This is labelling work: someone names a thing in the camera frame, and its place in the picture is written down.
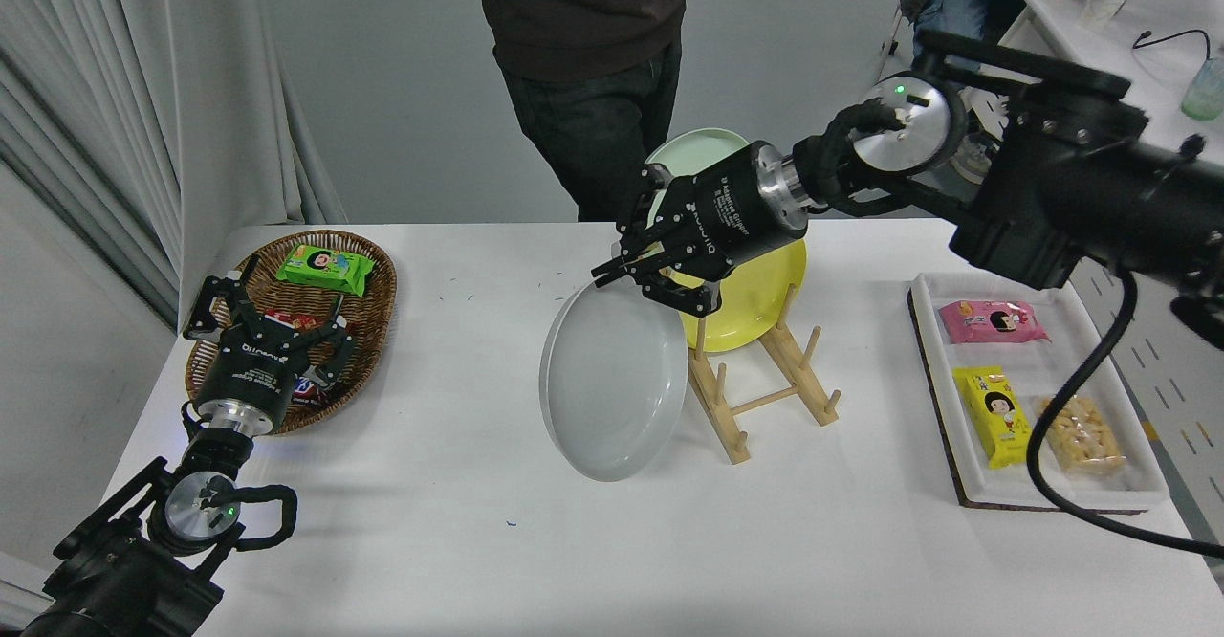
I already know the pale green plate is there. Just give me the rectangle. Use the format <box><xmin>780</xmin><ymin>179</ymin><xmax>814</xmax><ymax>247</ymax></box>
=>
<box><xmin>643</xmin><ymin>127</ymin><xmax>753</xmax><ymax>229</ymax></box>

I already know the grey curtain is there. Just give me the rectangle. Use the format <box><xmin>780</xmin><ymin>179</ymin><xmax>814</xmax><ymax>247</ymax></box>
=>
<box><xmin>0</xmin><ymin>0</ymin><xmax>347</xmax><ymax>332</ymax></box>

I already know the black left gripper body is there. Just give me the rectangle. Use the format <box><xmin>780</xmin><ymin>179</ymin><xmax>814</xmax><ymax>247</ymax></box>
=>
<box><xmin>194</xmin><ymin>324</ymin><xmax>314</xmax><ymax>420</ymax></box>

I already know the green snack pack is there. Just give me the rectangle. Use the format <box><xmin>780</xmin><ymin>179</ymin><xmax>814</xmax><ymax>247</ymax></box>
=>
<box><xmin>274</xmin><ymin>243</ymin><xmax>375</xmax><ymax>298</ymax></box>

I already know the white side desk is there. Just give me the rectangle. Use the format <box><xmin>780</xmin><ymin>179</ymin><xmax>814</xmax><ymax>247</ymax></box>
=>
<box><xmin>889</xmin><ymin>0</ymin><xmax>1224</xmax><ymax>547</ymax></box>

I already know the pink snack pack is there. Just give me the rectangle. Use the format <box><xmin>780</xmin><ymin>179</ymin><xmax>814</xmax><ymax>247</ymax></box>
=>
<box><xmin>937</xmin><ymin>298</ymin><xmax>1050</xmax><ymax>344</ymax></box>

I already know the pale green bottle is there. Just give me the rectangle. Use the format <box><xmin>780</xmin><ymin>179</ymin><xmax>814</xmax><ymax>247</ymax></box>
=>
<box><xmin>1178</xmin><ymin>52</ymin><xmax>1224</xmax><ymax>121</ymax></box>

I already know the red snack bar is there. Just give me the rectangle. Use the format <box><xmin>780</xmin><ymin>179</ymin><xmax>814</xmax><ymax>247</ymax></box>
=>
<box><xmin>263</xmin><ymin>308</ymin><xmax>345</xmax><ymax>332</ymax></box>

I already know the white tray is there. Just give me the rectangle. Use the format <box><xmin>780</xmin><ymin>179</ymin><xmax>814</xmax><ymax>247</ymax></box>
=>
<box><xmin>908</xmin><ymin>271</ymin><xmax>1169</xmax><ymax>511</ymax></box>

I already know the blue white snack bar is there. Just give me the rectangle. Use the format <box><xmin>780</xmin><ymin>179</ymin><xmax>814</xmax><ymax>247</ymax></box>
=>
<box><xmin>287</xmin><ymin>374</ymin><xmax>336</xmax><ymax>408</ymax></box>

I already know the wooden plate rack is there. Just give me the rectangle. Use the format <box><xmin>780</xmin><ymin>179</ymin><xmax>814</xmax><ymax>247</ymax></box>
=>
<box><xmin>684</xmin><ymin>283</ymin><xmax>842</xmax><ymax>466</ymax></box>

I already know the clear bag of puffs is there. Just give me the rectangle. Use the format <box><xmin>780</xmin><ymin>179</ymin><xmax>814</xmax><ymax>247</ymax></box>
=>
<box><xmin>1036</xmin><ymin>393</ymin><xmax>1127</xmax><ymax>477</ymax></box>

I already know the brown wicker basket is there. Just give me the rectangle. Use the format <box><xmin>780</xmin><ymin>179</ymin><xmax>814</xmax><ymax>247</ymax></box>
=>
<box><xmin>184</xmin><ymin>230</ymin><xmax>398</xmax><ymax>437</ymax></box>

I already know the black cable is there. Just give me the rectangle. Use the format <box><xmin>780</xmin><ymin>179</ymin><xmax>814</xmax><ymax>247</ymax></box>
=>
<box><xmin>1130</xmin><ymin>29</ymin><xmax>1212</xmax><ymax>59</ymax></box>

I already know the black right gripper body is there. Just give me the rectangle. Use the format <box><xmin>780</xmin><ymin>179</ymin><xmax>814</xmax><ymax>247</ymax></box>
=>
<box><xmin>669</xmin><ymin>140</ymin><xmax>810</xmax><ymax>284</ymax></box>

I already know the seated person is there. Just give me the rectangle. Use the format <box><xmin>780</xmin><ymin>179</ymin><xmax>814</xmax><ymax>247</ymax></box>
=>
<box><xmin>894</xmin><ymin>0</ymin><xmax>1029</xmax><ymax>186</ymax></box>

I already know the white chair leg with caster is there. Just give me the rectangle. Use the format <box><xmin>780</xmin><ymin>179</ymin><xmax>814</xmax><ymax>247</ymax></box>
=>
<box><xmin>872</xmin><ymin>8</ymin><xmax>905</xmax><ymax>83</ymax></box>

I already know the yellow plate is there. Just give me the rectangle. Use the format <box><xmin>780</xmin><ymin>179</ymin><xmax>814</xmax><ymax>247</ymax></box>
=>
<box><xmin>660</xmin><ymin>240</ymin><xmax>807</xmax><ymax>353</ymax></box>

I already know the standing person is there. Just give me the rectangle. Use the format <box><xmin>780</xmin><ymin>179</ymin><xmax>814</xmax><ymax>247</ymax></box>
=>
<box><xmin>442</xmin><ymin>0</ymin><xmax>691</xmax><ymax>224</ymax></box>

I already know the yellow snack pack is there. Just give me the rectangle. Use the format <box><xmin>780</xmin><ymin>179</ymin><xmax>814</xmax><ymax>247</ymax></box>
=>
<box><xmin>951</xmin><ymin>366</ymin><xmax>1040</xmax><ymax>470</ymax></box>

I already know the grey plate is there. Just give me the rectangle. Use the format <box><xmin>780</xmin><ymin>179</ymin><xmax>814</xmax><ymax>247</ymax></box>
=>
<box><xmin>538</xmin><ymin>278</ymin><xmax>689</xmax><ymax>483</ymax></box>

